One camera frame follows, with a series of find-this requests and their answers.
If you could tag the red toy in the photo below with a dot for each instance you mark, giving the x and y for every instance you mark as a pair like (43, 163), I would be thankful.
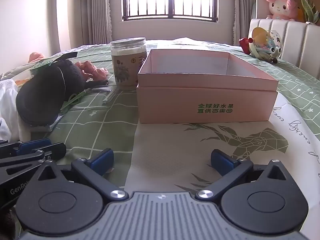
(245, 45)

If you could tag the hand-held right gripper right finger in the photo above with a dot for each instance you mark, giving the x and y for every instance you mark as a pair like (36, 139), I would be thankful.
(222, 161)

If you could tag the green potted plant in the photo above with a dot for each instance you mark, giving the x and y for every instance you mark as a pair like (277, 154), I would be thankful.
(310, 12)

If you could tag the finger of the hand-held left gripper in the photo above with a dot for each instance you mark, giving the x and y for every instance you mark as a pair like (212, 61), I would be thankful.
(35, 145)
(56, 150)

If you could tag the white padded headboard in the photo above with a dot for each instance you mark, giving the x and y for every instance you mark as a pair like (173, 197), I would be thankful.
(295, 37)

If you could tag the printed children's blanket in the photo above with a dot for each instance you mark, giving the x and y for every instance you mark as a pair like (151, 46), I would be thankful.
(15, 71)

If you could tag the pink plush toy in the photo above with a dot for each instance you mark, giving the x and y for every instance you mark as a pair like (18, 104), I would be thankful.
(280, 6)

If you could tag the black eye mask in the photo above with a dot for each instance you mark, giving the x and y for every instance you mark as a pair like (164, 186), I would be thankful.
(37, 97)

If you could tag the beige curtain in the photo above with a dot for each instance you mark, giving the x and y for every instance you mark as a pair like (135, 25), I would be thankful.
(98, 10)
(243, 10)

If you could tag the barred window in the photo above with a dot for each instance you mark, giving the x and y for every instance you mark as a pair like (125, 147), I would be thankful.
(170, 0)

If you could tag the clear plastic jar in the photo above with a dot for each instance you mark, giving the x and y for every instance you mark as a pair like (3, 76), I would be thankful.
(125, 65)

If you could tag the colourful round toy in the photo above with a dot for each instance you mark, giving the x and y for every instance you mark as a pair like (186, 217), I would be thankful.
(267, 45)

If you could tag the small green-lidded glass jar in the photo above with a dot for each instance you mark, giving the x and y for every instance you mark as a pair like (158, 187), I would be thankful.
(40, 65)

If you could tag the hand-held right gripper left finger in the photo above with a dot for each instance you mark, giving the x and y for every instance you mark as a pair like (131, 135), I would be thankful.
(102, 161)

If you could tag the pink cardboard box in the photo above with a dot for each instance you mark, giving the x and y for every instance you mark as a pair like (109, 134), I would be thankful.
(175, 105)

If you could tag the pink scrunchie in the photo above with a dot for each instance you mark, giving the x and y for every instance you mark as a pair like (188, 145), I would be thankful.
(97, 72)

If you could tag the pink hat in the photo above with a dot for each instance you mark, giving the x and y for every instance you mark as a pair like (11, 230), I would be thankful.
(36, 57)

